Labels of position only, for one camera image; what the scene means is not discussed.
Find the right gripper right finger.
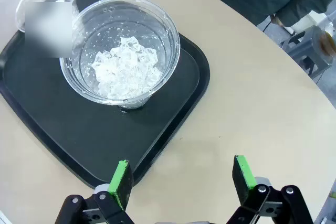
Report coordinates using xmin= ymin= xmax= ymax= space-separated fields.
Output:
xmin=225 ymin=155 xmax=314 ymax=224

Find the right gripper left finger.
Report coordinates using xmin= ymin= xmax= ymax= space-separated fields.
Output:
xmin=54 ymin=159 xmax=137 ymax=224

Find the clear plastic cup with ice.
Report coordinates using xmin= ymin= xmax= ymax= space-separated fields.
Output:
xmin=59 ymin=0 xmax=181 ymax=110

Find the person's left forearm dark sleeve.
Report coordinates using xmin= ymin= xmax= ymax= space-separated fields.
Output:
xmin=274 ymin=0 xmax=333 ymax=28

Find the person's left hand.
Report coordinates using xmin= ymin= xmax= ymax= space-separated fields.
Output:
xmin=271 ymin=15 xmax=286 ymax=27

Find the black plastic serving tray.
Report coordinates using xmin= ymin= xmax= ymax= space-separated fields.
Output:
xmin=0 ymin=0 xmax=211 ymax=190

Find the grey plastic step stool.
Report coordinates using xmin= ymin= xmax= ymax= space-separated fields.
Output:
xmin=282 ymin=24 xmax=336 ymax=78

